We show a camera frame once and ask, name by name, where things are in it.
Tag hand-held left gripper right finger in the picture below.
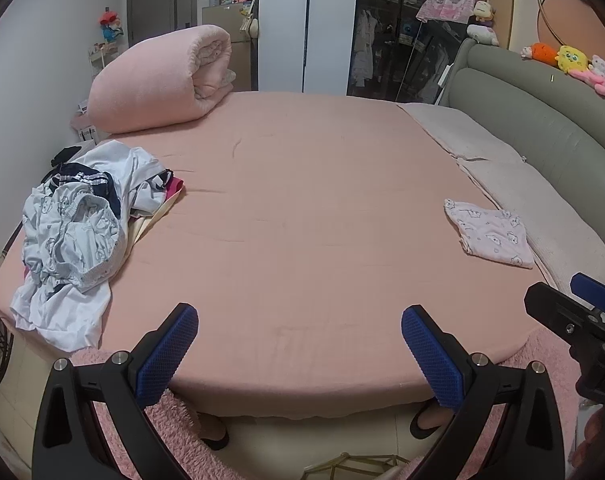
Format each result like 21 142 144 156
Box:
401 305 566 480

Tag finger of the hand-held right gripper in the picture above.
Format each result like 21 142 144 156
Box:
570 272 605 313
525 282 605 343

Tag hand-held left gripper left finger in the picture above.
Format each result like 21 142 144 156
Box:
32 302 200 480

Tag light blue printed pajama pants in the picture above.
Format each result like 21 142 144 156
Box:
21 180 123 291

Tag pile of unfolded clothes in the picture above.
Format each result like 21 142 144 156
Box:
10 140 176 353

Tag black slipper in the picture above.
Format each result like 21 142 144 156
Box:
409 402 451 441

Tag pink fluffy rug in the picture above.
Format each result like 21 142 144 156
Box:
70 330 583 480

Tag beige pillow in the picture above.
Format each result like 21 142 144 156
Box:
457 157 605 288
397 102 526 162

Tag pink printed folded garment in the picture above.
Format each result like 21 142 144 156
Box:
443 199 536 270

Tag magenta garment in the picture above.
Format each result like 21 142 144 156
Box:
162 172 186 203

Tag dark striped garment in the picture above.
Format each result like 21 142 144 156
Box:
42 162 123 221

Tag grey-green padded headboard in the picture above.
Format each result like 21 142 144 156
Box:
435 37 605 291

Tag bed with pink sheet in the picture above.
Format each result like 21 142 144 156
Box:
0 90 553 421

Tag pink white cat plush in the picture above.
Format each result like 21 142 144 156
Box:
570 55 605 108

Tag black garment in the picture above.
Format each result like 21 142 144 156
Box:
50 145 83 167

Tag yellow plush toy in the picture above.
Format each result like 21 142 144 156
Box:
555 45 591 75

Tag orange carrot plush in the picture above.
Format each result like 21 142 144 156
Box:
521 42 558 67

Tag rolled pink quilt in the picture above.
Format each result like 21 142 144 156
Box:
89 24 234 135

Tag white plush toy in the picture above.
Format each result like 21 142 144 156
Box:
467 22 501 47

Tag white shelf rack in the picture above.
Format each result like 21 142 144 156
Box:
87 42 118 81

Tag glass door wardrobe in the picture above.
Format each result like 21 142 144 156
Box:
347 0 471 106

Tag pink frilly hat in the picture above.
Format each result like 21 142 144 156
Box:
415 0 477 25

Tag red blue doll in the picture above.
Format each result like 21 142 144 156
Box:
98 7 126 43

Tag beige cabinet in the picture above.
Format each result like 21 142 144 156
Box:
201 2 258 93

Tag white wardrobe door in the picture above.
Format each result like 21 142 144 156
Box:
257 0 358 95

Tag gold wire basket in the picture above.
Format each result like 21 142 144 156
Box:
302 452 408 480

